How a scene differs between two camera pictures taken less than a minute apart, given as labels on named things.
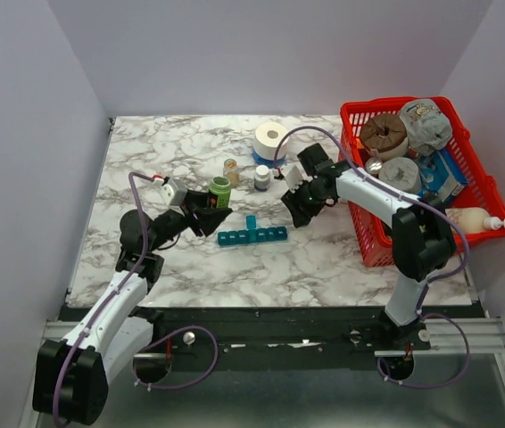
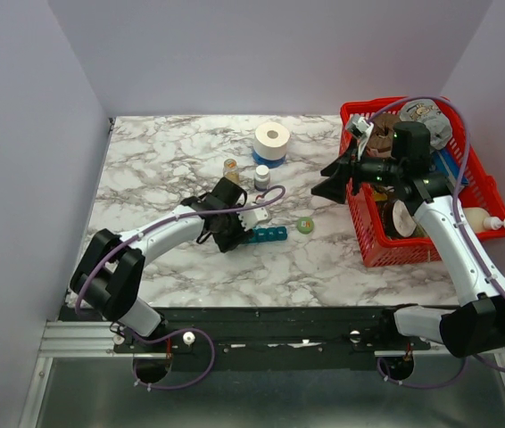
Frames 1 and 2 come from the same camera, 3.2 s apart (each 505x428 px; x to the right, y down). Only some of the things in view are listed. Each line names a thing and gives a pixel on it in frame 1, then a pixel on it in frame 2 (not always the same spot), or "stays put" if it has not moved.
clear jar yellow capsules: (230, 170) stays put
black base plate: (255, 332) stays put
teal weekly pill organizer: (252, 234) stays put
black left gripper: (208, 219) to (240, 236)
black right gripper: (293, 201) to (335, 187)
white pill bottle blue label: (262, 178) stays put
